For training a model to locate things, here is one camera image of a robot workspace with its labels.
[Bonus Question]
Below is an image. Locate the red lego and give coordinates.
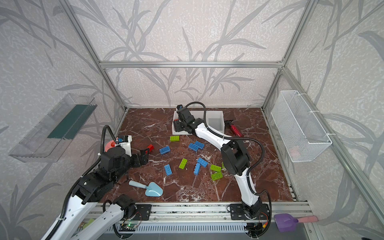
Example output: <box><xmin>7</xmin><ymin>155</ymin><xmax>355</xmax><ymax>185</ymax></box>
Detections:
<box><xmin>146</xmin><ymin>145</ymin><xmax>155</xmax><ymax>153</ymax></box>

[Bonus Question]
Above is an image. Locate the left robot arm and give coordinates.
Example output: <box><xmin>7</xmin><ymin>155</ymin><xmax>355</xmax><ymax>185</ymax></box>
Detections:
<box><xmin>42</xmin><ymin>125</ymin><xmax>153</xmax><ymax>240</ymax></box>

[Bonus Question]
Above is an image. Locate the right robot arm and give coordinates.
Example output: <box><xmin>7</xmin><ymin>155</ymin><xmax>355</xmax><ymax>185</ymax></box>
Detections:
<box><xmin>174</xmin><ymin>102</ymin><xmax>265</xmax><ymax>220</ymax></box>

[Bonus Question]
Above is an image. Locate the white middle bin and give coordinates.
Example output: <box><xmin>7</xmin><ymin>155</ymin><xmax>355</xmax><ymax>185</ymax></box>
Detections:
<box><xmin>191</xmin><ymin>111</ymin><xmax>208</xmax><ymax>127</ymax></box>

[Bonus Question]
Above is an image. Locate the pink watering can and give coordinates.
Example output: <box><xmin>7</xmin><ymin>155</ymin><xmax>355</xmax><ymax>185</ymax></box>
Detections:
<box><xmin>104</xmin><ymin>141</ymin><xmax>117</xmax><ymax>152</ymax></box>

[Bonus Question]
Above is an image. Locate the green lego top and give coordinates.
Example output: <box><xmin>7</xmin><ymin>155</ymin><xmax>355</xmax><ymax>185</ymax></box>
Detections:
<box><xmin>170</xmin><ymin>136</ymin><xmax>180</xmax><ymax>142</ymax></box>

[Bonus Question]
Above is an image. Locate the white right bin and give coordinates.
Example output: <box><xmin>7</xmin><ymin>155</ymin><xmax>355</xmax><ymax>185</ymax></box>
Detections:
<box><xmin>206</xmin><ymin>111</ymin><xmax>225</xmax><ymax>134</ymax></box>

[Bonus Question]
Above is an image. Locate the green lego centre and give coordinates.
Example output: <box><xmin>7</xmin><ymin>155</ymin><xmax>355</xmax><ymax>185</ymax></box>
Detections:
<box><xmin>179</xmin><ymin>159</ymin><xmax>188</xmax><ymax>170</ymax></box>

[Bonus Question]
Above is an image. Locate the light blue toy shovel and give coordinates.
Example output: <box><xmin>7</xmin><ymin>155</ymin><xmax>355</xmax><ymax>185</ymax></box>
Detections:
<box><xmin>129</xmin><ymin>180</ymin><xmax>163</xmax><ymax>197</ymax></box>

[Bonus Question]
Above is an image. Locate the blue lego upright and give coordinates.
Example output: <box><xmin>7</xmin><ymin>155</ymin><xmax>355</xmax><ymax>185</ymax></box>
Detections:
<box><xmin>194</xmin><ymin>163</ymin><xmax>201</xmax><ymax>176</ymax></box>

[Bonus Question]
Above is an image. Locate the green lego lower middle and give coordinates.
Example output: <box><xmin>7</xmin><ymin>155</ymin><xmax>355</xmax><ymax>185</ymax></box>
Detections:
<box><xmin>210</xmin><ymin>165</ymin><xmax>222</xmax><ymax>172</ymax></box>

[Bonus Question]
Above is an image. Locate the green lego bottom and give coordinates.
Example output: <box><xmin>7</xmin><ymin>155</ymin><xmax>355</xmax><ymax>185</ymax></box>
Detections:
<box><xmin>211</xmin><ymin>172</ymin><xmax>223</xmax><ymax>181</ymax></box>

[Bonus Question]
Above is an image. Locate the electronics board left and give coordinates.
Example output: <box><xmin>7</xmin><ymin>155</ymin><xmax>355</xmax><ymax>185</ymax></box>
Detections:
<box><xmin>119</xmin><ymin>222</ymin><xmax>141</xmax><ymax>233</ymax></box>

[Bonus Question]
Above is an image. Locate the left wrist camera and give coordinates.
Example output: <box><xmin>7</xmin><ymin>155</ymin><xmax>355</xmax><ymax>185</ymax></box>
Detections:
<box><xmin>117</xmin><ymin>135</ymin><xmax>133</xmax><ymax>157</ymax></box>

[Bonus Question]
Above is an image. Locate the green spatula wooden handle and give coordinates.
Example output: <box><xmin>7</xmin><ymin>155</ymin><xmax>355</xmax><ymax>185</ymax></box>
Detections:
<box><xmin>82</xmin><ymin>219</ymin><xmax>95</xmax><ymax>230</ymax></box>

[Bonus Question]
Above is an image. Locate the clear plastic wall tray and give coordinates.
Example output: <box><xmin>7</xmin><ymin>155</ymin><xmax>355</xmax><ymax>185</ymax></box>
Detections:
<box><xmin>9</xmin><ymin>94</ymin><xmax>97</xmax><ymax>163</ymax></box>

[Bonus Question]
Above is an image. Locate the white wire basket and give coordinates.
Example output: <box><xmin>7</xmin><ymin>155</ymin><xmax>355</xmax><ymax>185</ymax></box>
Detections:
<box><xmin>271</xmin><ymin>90</ymin><xmax>333</xmax><ymax>163</ymax></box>

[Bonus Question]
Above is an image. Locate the purple scoop pink handle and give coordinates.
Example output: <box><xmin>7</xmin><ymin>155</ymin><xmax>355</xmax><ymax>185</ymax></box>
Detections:
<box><xmin>274</xmin><ymin>214</ymin><xmax>318</xmax><ymax>233</ymax></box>

